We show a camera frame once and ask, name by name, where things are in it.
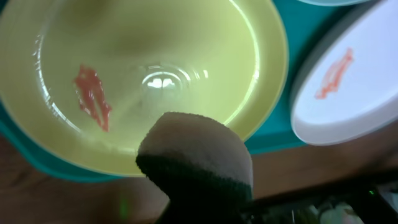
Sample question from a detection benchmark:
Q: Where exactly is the white plate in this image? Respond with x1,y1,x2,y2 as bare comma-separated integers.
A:
290,0,397,146

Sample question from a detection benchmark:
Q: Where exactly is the blue plastic serving tray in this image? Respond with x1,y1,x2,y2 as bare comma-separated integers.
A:
1,0,357,183

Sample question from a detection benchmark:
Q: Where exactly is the light blue plate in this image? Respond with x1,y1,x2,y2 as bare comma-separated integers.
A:
298,0,369,7

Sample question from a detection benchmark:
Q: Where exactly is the green and pink sponge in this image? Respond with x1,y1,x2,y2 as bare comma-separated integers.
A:
136,112,253,224

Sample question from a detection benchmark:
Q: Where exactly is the yellow-green plate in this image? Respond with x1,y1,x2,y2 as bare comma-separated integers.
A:
1,0,289,177

